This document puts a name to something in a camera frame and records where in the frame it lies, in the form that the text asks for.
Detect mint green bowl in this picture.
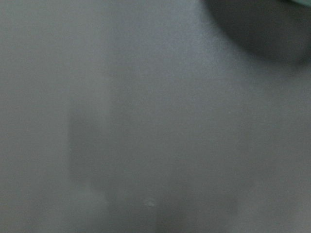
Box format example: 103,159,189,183
291,0,311,7

